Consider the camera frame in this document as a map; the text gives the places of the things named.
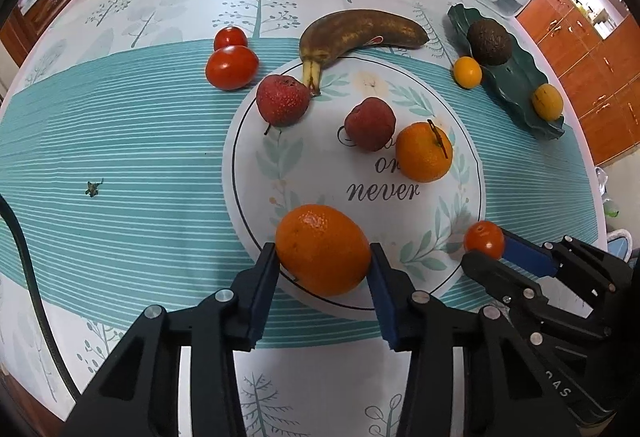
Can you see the dark avocado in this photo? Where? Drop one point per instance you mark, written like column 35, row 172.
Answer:
column 489, row 42

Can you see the small orange kumquat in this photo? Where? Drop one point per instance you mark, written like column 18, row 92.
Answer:
column 467, row 72

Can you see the yellow kumquat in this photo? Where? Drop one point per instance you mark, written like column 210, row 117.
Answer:
column 547, row 102

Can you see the clear glassware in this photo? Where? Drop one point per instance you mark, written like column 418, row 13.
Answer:
column 607, row 197

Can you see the tree print tablecloth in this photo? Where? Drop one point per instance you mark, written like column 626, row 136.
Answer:
column 150, row 142

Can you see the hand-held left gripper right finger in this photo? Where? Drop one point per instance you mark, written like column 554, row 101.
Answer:
column 382, row 297

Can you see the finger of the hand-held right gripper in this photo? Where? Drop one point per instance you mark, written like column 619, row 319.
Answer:
column 500, row 274
column 530, row 257

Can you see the red strawberry-like fruit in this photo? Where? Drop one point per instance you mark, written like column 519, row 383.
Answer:
column 282, row 99

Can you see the red tomato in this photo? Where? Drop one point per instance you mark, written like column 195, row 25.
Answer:
column 230, row 38
column 231, row 67

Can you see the red pear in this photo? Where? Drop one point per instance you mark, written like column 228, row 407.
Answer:
column 370, row 124

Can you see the brown overripe banana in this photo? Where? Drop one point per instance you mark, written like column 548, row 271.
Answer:
column 350, row 34

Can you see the orange mandarin with stem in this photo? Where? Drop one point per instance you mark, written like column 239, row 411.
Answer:
column 422, row 152

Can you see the dark green leaf plate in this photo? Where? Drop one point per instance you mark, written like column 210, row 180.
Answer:
column 510, row 82

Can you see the large orange mandarin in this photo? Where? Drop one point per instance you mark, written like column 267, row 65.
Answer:
column 322, row 249

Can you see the orange wooden cabinet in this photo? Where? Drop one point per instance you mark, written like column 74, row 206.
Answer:
column 590, row 67

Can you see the small cherry tomato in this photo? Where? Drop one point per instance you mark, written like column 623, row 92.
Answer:
column 484, row 239

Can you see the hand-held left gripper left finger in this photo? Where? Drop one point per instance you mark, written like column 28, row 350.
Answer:
column 265, row 292

